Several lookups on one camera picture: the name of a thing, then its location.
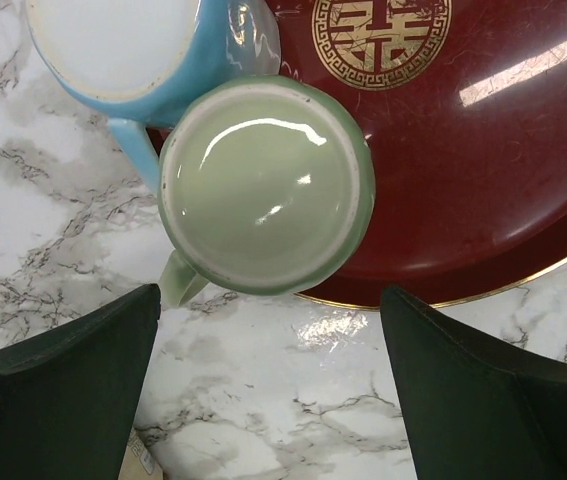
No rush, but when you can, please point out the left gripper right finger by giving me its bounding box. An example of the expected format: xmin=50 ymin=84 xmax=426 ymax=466
xmin=380 ymin=287 xmax=567 ymax=479

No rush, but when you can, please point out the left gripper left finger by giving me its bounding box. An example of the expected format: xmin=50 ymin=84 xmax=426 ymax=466
xmin=0 ymin=284 xmax=161 ymax=479

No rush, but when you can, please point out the light green mug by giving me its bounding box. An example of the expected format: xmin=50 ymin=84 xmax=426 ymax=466
xmin=158 ymin=76 xmax=375 ymax=308

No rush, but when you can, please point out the light blue mug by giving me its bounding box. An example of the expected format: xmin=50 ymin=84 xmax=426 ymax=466
xmin=25 ymin=0 xmax=281 ymax=193

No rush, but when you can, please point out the round red tray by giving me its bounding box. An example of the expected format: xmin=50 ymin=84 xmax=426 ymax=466
xmin=270 ymin=1 xmax=567 ymax=309

